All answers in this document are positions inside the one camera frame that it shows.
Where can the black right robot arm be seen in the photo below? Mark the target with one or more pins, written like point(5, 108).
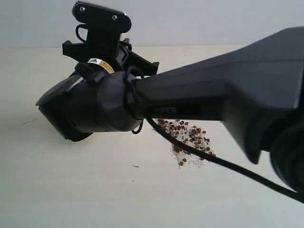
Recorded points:
point(257, 92)

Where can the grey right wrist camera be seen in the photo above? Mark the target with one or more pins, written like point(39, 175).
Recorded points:
point(101, 17)

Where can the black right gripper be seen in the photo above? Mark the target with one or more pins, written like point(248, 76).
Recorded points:
point(108, 47)

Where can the brown beans and rice grains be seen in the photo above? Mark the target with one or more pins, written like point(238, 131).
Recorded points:
point(189, 134)

